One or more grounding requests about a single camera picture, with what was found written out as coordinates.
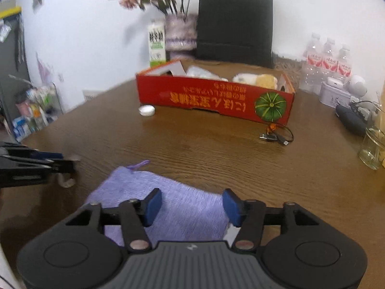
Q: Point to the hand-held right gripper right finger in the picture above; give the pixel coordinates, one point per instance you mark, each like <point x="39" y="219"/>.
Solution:
<point x="233" y="209"/>

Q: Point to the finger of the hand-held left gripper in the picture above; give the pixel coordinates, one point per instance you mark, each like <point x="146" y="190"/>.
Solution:
<point x="48" y="155"/>
<point x="60" y="166"/>

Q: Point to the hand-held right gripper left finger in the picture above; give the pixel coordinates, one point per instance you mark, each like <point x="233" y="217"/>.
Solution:
<point x="152" y="207"/>

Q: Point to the small clear plastic piece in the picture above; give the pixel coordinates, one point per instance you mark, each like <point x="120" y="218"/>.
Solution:
<point x="67" y="183"/>

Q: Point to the purple knitted pouch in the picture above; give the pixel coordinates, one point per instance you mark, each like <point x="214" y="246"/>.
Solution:
<point x="186" y="210"/>

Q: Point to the red cardboard box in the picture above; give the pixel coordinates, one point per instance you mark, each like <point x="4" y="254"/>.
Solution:
<point x="210" y="99"/>

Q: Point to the white plush toy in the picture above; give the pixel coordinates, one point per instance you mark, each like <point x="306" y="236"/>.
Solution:
<point x="245" y="79"/>

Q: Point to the yellow plush toy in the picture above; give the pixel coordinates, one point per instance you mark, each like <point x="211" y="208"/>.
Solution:
<point x="266" y="81"/>

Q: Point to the translucent plastic jar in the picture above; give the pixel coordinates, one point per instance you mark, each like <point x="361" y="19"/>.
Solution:
<point x="198" y="72"/>

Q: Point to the metal storage rack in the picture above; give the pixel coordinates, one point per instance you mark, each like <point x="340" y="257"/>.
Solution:
<point x="39" y="111"/>

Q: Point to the pink bin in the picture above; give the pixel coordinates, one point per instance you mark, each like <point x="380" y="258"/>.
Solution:
<point x="22" y="107"/>

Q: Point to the grey refrigerator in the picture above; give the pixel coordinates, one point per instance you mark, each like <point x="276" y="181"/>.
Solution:
<point x="12" y="66"/>

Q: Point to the white round lid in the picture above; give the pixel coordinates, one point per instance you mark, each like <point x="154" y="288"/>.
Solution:
<point x="146" y="110"/>

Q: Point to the clear glass beaker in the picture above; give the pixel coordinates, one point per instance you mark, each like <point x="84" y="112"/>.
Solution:
<point x="370" y="156"/>

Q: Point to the black handheld appliance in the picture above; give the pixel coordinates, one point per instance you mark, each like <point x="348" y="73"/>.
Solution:
<point x="352" y="120"/>

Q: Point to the yellow black box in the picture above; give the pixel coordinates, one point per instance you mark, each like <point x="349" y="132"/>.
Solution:
<point x="10" y="12"/>

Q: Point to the white metal tin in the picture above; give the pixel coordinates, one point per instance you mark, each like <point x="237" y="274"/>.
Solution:
<point x="334" y="96"/>

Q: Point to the glass jar of grains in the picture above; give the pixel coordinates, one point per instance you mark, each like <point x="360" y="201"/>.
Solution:
<point x="285" y="66"/>

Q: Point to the white green milk carton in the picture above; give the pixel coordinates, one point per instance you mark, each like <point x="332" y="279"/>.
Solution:
<point x="157" y="45"/>

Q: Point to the white earbud case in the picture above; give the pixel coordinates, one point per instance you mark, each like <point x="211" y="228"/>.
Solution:
<point x="336" y="82"/>

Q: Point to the purple white ribbed vase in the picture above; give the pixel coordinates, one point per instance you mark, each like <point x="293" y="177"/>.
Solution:
<point x="180" y="33"/>

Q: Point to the black paper bag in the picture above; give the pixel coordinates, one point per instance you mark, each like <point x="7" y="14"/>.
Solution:
<point x="234" y="27"/>

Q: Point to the white wall panel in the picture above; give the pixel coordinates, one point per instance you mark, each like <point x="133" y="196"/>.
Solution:
<point x="91" y="95"/>

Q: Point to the purple flower wall sticker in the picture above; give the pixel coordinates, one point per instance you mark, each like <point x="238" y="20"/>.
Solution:
<point x="45" y="69"/>

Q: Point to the white round camera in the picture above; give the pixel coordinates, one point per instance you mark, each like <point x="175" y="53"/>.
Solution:
<point x="357" y="85"/>

